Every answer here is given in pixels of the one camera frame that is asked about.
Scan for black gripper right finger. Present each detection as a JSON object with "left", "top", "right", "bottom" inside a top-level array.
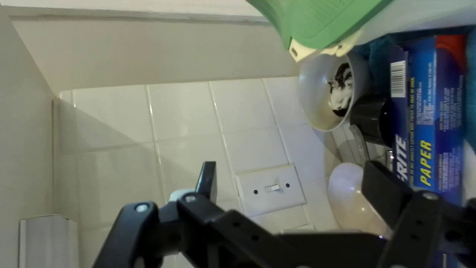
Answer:
[{"left": 361, "top": 159, "right": 476, "bottom": 268}]

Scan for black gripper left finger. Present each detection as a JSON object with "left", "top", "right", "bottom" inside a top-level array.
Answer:
[{"left": 93, "top": 160, "right": 279, "bottom": 268}]

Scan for white cup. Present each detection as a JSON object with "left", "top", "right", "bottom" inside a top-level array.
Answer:
[{"left": 325, "top": 160, "right": 388, "bottom": 230}]

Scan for blue wax paper box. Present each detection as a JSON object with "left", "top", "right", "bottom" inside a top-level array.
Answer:
[{"left": 388, "top": 32, "right": 470, "bottom": 205}]

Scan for black cup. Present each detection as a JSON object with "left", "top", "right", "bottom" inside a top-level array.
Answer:
[{"left": 351, "top": 95, "right": 394, "bottom": 145}]

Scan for grey upper kitchen cabinets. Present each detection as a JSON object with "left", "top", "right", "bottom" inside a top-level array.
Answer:
[{"left": 0, "top": 0, "right": 300, "bottom": 96}]

